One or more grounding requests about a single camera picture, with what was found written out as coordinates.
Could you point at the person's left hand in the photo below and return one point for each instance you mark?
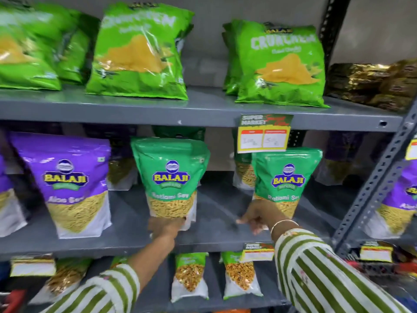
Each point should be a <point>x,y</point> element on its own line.
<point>166,228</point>

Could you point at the person's right hand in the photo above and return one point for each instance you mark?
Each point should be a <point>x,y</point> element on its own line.
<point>265,215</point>

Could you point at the person's left fingers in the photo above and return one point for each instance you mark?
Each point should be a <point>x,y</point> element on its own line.
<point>167,221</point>

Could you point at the person's right fingers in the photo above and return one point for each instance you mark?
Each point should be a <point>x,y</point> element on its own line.
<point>249,220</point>

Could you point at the green sev pouch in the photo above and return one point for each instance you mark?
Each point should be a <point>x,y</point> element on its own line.
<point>171,172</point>
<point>288,179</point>
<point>243,171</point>
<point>178,132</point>

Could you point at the person's right forearm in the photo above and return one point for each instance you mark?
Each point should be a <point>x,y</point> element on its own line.
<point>316,273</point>

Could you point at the person's left forearm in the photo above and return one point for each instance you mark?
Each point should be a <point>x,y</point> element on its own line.
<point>148,260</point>

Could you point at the yellow price tag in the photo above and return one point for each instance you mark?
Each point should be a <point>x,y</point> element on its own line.
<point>32,266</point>
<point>258,252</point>
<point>264,135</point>
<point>412,149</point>
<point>376,252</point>

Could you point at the gold bangle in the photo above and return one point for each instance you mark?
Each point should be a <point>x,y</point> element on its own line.
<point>282,222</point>

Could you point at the small green snack packet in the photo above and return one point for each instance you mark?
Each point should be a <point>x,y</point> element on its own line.
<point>63,278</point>
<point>241,275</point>
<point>119,261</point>
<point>190,277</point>

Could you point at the purple sev pouch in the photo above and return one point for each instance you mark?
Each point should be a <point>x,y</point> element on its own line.
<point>395,205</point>
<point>122,166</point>
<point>70,179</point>
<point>338,156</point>
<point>8,205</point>

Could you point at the grey metal shelf rack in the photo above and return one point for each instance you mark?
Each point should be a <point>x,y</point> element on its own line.
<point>202,107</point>

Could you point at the heap of colourful packets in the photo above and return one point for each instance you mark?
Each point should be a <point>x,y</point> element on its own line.
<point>391,280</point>

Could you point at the light green chips bag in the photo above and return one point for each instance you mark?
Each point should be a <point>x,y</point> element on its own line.
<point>230,61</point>
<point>76,52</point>
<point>22,45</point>
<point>283,65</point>
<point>140,52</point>

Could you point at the red packet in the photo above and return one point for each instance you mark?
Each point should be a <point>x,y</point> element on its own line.
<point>13,301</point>

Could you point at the pile of brown gold packets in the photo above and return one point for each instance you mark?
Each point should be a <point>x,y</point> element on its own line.
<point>374,84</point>

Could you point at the grey slotted upright post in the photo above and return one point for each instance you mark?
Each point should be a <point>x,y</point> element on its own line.
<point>374,189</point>

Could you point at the black slotted upright post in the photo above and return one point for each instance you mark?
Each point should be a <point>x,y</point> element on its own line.
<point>334,26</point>

